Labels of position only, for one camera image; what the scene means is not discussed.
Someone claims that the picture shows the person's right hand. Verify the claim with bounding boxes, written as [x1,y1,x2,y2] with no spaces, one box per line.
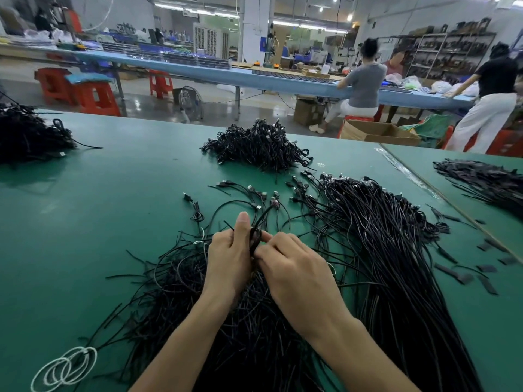
[253,231,354,340]

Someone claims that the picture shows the person's left hand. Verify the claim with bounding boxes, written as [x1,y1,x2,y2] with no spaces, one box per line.
[203,211,261,305]

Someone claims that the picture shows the single black cable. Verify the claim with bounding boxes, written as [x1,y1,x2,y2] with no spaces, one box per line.
[181,192,205,224]
[245,195,283,250]

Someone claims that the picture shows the pile of black cables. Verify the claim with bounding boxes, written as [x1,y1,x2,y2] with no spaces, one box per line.
[86,179,361,392]

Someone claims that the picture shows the bundle of long black cables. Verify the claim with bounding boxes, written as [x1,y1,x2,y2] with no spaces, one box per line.
[286,169,483,392]

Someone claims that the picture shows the heap of black cables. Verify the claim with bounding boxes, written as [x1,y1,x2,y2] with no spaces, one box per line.
[201,118,314,173]
[0,100,101,164]

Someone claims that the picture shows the spread of straight black cables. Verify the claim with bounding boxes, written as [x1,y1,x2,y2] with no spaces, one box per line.
[433,157,523,221]

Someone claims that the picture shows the person's right forearm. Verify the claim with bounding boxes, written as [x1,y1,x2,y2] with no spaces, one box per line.
[314,310,419,392]

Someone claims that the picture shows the person's left forearm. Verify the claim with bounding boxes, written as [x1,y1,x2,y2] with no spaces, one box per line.
[129,290,238,392]

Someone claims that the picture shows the grey floor fan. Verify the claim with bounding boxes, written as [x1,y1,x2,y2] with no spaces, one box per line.
[173,85,204,123]

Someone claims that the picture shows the open cardboard box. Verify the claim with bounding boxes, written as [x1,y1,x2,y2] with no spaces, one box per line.
[340,120,422,147]

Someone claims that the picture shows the small cardboard box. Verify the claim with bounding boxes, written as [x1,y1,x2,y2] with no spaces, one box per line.
[293,97,326,127]

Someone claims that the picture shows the scattered dark tie pieces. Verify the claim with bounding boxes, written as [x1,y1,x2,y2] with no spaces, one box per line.
[425,204,520,297]

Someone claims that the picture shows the long blue workbench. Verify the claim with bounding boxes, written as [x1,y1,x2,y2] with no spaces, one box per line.
[49,48,475,111]

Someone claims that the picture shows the red plastic stool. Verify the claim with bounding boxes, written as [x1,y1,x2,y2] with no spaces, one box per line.
[34,66,73,103]
[149,71,174,100]
[486,128,523,157]

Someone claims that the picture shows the green bag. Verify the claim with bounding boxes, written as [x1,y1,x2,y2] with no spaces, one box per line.
[404,112,459,149]

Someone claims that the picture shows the red stool with blue seat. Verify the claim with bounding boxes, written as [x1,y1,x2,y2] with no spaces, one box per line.
[65,72,122,117]

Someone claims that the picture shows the white pillar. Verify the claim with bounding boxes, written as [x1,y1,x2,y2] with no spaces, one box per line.
[239,0,275,64]

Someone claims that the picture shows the pile of white bags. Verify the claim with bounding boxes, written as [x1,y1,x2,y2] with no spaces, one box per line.
[400,75,479,97]

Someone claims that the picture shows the metal storage shelf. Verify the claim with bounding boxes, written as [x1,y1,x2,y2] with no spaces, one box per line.
[400,19,495,78]

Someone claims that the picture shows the bunch of white wire rings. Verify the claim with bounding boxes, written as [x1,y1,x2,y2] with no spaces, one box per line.
[30,345,99,392]

